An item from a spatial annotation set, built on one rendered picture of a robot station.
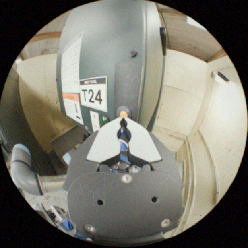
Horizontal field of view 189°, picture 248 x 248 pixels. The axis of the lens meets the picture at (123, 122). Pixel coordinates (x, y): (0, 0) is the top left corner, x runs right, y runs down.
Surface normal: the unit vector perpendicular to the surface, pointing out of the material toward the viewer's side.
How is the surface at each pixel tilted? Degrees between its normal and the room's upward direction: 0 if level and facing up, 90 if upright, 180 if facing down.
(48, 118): 90
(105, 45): 90
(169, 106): 90
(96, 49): 90
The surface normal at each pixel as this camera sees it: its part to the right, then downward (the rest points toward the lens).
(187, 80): -0.48, 0.44
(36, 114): 0.87, 0.29
